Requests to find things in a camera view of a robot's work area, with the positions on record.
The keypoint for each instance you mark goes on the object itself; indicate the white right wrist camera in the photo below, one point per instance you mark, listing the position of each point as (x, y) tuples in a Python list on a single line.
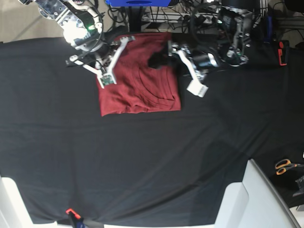
[(106, 79)]

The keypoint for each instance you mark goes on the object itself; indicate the black crumpled object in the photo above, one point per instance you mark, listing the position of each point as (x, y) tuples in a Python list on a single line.
[(300, 184)]

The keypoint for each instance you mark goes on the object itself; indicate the white table frame right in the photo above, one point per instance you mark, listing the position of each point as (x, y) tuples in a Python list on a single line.
[(254, 203)]

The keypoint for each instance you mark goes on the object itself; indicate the blue box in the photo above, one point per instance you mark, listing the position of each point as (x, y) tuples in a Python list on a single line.
[(138, 3)]

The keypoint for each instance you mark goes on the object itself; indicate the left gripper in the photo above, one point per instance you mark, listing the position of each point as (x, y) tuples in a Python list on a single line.
[(198, 60)]

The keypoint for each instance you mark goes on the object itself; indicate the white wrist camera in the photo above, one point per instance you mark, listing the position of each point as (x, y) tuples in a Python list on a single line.
[(197, 88), (106, 79)]

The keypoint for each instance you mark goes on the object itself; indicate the black table cloth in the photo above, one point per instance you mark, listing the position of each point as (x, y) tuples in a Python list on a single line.
[(156, 169)]

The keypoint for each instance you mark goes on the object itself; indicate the yellow-handled scissors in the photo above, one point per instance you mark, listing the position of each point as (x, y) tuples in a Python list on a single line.
[(284, 165)]

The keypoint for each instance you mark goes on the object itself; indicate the white power strip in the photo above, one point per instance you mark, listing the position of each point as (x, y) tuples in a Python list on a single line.
[(173, 17)]

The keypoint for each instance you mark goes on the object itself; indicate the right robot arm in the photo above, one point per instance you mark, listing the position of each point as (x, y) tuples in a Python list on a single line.
[(83, 29)]

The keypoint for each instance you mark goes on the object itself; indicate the blue handled tool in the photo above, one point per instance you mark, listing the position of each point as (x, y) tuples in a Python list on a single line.
[(268, 29)]

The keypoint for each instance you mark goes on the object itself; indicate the white table frame left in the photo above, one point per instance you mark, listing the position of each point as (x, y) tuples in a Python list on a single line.
[(13, 213)]

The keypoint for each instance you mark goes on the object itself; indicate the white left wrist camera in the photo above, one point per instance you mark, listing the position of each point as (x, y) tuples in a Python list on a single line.
[(197, 88)]

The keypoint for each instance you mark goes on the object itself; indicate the blue clamp with orange tip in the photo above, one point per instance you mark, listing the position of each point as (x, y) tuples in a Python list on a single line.
[(75, 219)]

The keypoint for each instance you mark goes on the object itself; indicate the white table frame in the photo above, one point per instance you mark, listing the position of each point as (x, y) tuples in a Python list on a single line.
[(254, 203), (13, 213)]

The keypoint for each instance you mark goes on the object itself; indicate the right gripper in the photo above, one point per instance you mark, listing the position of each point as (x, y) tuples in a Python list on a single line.
[(99, 61)]

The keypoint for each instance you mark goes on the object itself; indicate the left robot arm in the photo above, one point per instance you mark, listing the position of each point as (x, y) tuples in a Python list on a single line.
[(221, 29)]

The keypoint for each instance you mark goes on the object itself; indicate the black and orange clamp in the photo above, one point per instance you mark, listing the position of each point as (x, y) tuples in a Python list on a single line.
[(283, 52)]

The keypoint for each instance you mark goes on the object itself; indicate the red long-sleeve T-shirt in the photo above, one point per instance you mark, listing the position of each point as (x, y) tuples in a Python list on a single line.
[(140, 88)]

